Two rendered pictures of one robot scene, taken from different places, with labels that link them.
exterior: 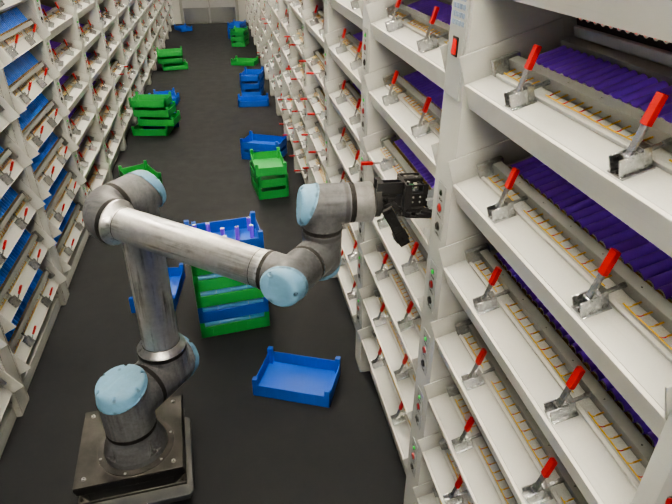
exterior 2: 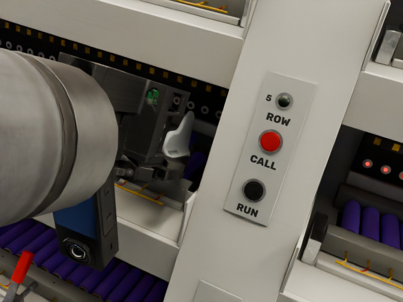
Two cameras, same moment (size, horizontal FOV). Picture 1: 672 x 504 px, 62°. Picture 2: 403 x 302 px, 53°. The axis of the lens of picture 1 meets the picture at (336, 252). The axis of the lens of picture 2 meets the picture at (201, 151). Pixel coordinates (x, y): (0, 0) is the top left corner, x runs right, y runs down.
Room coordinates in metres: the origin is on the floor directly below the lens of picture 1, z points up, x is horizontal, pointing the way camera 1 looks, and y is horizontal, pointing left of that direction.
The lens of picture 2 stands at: (0.95, 0.10, 1.08)
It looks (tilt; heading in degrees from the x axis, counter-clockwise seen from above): 10 degrees down; 296
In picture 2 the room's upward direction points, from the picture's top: 17 degrees clockwise
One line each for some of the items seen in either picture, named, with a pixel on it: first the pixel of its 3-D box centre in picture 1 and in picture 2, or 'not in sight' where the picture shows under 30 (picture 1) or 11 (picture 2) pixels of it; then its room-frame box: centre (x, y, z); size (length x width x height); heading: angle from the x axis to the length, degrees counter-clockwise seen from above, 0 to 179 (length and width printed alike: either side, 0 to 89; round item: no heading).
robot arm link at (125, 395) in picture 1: (127, 400); not in sight; (1.22, 0.63, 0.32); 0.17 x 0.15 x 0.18; 153
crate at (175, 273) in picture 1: (158, 286); not in sight; (2.24, 0.86, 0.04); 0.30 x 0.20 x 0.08; 4
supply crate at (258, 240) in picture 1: (223, 234); not in sight; (2.04, 0.47, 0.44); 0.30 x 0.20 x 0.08; 107
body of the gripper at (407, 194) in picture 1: (399, 197); (111, 126); (1.15, -0.14, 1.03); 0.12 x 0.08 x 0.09; 101
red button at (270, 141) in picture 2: not in sight; (270, 141); (1.05, -0.22, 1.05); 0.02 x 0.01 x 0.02; 11
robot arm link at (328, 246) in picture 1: (319, 250); not in sight; (1.11, 0.04, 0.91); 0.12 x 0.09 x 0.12; 153
